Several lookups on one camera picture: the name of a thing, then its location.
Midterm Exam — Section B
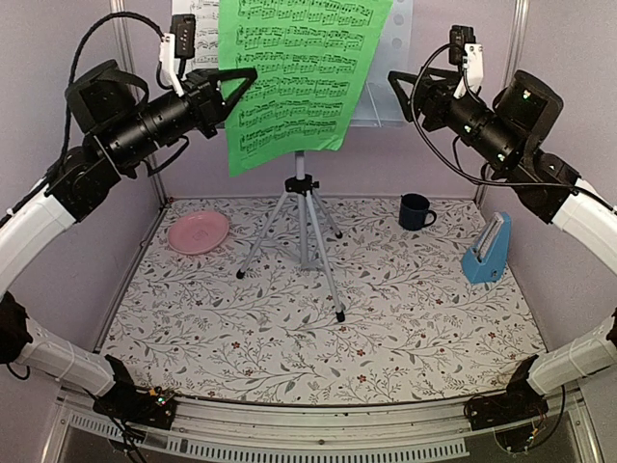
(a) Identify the green paper sheet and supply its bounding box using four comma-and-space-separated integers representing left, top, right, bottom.
219, 0, 393, 177

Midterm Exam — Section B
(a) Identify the light blue music stand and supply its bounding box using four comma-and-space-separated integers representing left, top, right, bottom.
172, 0, 416, 323

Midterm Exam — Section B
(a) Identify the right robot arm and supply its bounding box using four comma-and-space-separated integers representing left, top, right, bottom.
388, 67, 616, 271

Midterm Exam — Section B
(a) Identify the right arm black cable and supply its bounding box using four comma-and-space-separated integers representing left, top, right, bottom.
409, 42, 617, 213

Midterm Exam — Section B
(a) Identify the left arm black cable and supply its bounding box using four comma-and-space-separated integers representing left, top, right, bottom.
57, 12, 165, 160

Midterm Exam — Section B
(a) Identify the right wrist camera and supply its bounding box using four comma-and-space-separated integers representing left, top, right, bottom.
448, 25, 484, 101

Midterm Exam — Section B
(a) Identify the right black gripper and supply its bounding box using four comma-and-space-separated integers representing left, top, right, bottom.
389, 67, 521, 171

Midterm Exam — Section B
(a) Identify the dark blue mug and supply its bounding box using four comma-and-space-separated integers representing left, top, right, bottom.
398, 193, 437, 232

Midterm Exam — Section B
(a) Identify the front aluminium rail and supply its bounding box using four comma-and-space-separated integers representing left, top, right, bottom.
42, 386, 608, 462

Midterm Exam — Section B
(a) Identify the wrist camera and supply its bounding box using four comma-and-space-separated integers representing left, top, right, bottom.
157, 14, 197, 96
448, 25, 484, 101

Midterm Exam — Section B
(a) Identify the white sheet music page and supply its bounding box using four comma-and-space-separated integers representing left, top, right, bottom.
172, 0, 220, 71

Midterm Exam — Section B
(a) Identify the aluminium frame post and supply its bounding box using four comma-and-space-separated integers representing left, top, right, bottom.
473, 0, 530, 204
109, 0, 167, 207

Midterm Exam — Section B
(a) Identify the left aluminium frame post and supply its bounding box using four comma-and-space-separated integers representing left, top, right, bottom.
109, 0, 167, 207

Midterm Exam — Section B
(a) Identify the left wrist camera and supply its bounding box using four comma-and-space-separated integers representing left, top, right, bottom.
157, 14, 197, 96

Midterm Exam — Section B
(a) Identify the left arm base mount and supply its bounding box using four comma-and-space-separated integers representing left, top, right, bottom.
93, 384, 177, 430

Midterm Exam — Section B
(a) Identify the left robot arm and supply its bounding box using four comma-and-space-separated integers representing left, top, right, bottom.
1, 60, 257, 419

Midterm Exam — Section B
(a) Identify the right aluminium frame post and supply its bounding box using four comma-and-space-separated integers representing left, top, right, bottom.
473, 0, 530, 204

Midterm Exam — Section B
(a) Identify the pink plate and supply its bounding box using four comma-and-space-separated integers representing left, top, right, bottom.
168, 210, 229, 256

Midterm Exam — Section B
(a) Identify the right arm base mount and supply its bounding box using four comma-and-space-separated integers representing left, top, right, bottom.
464, 392, 549, 454

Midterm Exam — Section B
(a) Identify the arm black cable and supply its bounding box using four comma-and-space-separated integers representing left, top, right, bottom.
409, 42, 617, 213
57, 12, 165, 160

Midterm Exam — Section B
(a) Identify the blue metronome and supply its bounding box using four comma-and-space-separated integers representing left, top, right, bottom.
461, 212, 512, 285

